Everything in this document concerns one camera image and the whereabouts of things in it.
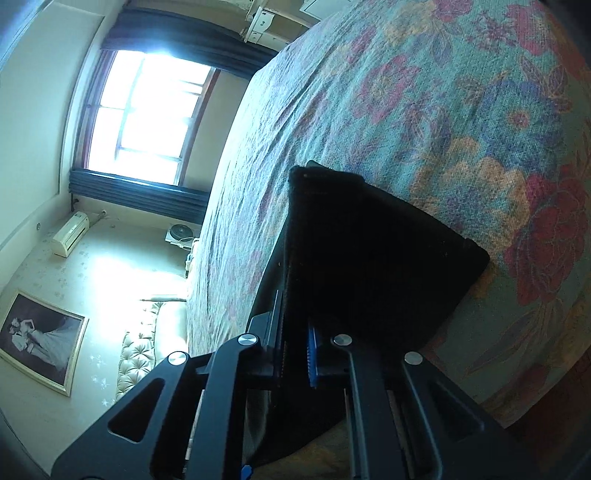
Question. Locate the framed wall photo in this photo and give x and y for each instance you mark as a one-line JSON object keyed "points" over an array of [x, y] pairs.
{"points": [[41, 341]]}

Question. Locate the white air conditioner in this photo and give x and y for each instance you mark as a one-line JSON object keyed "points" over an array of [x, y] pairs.
{"points": [[69, 233]]}

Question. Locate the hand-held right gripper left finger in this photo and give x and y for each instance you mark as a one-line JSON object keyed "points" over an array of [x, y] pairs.
{"points": [[278, 346]]}

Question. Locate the white cabinet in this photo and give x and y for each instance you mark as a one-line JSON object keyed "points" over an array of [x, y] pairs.
{"points": [[268, 21]]}

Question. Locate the white fan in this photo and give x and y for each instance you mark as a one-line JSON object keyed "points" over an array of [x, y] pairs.
{"points": [[180, 233]]}

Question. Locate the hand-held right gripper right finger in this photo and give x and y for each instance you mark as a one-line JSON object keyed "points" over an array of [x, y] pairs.
{"points": [[312, 355]]}

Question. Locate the black pants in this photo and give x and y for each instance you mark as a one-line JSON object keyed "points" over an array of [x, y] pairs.
{"points": [[369, 254]]}

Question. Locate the floral bedspread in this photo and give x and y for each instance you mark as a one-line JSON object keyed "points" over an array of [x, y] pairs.
{"points": [[369, 92]]}

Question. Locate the cream tufted headboard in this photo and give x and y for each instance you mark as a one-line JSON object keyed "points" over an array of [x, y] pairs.
{"points": [[152, 341]]}

